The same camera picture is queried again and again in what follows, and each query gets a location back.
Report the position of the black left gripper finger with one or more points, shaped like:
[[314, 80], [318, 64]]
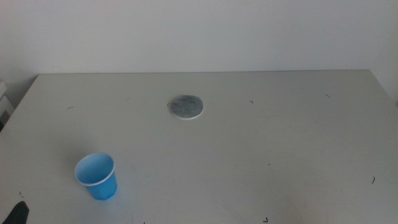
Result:
[[18, 214]]

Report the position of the blue plastic cup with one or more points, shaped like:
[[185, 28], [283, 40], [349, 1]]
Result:
[[104, 186]]

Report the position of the round grey cup mat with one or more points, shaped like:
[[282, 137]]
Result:
[[186, 106]]

